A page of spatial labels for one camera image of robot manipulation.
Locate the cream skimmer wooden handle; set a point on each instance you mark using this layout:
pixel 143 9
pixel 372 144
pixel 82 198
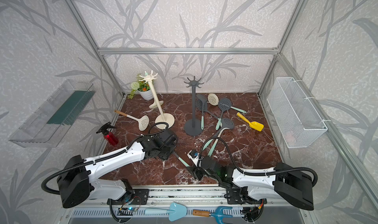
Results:
pixel 143 122

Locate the small grey skimmer mint handle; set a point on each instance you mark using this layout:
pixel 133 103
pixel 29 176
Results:
pixel 181 160

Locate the red spray bottle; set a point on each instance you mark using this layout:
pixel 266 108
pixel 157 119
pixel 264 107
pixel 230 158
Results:
pixel 108 135

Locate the white wire wall basket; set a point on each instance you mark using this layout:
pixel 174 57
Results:
pixel 299 122

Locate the cream utensil under grey skimmer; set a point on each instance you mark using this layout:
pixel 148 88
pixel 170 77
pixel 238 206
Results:
pixel 214 145

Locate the dark grey utensil rack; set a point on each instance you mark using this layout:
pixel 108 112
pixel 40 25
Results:
pixel 192 126

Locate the clear plastic wall tray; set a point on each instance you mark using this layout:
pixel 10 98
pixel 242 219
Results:
pixel 47 126

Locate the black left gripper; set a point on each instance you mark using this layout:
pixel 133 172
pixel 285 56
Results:
pixel 173 145

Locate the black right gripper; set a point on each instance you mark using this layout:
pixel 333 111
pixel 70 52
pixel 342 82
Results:
pixel 195 172

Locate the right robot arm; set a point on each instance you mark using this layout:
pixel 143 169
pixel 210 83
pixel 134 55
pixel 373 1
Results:
pixel 254 186

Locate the cream utensil rack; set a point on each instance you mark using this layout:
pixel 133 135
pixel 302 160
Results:
pixel 163 117

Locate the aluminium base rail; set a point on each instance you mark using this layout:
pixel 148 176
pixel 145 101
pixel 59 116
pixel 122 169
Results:
pixel 204 195

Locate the yellow plastic scoop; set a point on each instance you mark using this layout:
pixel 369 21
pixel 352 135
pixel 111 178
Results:
pixel 255 125

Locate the grey slotted spatula mint handle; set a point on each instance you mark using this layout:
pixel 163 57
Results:
pixel 204 102

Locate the blue garden fork wooden handle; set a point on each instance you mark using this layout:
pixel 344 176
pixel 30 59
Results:
pixel 219 214

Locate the white pot with flowers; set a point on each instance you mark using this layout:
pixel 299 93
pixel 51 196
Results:
pixel 140 87

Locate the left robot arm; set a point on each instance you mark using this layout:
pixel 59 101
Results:
pixel 80 180

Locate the large grey skimmer mint handle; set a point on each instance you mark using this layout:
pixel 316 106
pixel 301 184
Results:
pixel 226 123

